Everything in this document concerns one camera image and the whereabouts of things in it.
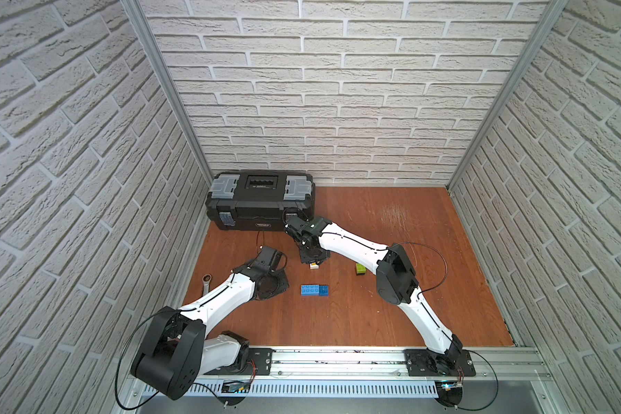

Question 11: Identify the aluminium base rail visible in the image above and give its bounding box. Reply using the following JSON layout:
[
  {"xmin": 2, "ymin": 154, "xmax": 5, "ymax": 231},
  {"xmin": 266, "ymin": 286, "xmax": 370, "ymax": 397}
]
[{"xmin": 128, "ymin": 345, "xmax": 552, "ymax": 383}]

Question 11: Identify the light blue long lego brick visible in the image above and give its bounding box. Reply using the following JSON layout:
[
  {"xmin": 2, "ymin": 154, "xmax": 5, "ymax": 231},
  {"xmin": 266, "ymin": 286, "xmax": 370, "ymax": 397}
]
[{"xmin": 300, "ymin": 285, "xmax": 320, "ymax": 297}]

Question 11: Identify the black grey toolbox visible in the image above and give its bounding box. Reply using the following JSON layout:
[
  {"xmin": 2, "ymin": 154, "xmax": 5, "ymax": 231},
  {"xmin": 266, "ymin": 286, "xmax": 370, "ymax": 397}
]
[{"xmin": 205, "ymin": 170, "xmax": 316, "ymax": 231}]

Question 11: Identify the silver wrench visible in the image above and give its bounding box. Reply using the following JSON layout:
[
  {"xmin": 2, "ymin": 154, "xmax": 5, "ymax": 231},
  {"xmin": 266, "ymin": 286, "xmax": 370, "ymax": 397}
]
[{"xmin": 202, "ymin": 274, "xmax": 212, "ymax": 296}]

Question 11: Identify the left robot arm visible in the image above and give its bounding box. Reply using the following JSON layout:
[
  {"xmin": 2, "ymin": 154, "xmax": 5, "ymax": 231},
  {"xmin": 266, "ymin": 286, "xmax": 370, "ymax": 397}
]
[{"xmin": 129, "ymin": 246, "xmax": 289, "ymax": 400}]

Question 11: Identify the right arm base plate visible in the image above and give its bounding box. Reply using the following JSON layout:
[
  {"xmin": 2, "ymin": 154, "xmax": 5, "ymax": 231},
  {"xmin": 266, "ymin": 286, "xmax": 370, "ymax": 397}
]
[{"xmin": 403, "ymin": 348, "xmax": 476, "ymax": 377}]

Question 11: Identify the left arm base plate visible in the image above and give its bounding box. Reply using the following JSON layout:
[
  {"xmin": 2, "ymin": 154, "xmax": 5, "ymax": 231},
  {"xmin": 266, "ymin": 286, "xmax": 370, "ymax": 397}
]
[{"xmin": 206, "ymin": 348, "xmax": 274, "ymax": 376}]

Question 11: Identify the green lego brick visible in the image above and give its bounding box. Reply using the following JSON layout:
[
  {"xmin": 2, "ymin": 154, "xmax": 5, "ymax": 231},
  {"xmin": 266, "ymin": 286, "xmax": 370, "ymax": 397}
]
[{"xmin": 355, "ymin": 263, "xmax": 367, "ymax": 275}]

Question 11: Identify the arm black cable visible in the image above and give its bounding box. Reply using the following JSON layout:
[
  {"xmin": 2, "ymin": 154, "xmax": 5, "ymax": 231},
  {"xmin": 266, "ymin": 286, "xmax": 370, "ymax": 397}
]
[
  {"xmin": 113, "ymin": 309, "xmax": 187, "ymax": 411},
  {"xmin": 397, "ymin": 240, "xmax": 450, "ymax": 297}
]

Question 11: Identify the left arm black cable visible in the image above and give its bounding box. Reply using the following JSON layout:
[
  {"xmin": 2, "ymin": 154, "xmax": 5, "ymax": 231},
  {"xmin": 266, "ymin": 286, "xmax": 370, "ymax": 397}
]
[{"xmin": 113, "ymin": 309, "xmax": 187, "ymax": 411}]

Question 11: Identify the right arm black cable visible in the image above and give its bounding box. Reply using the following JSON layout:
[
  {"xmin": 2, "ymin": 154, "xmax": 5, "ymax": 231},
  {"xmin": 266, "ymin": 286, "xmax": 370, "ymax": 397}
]
[{"xmin": 397, "ymin": 240, "xmax": 450, "ymax": 297}]

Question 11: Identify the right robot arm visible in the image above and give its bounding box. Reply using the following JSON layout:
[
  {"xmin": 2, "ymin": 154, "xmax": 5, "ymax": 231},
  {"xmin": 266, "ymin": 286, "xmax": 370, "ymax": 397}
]
[{"xmin": 283, "ymin": 214, "xmax": 462, "ymax": 375}]

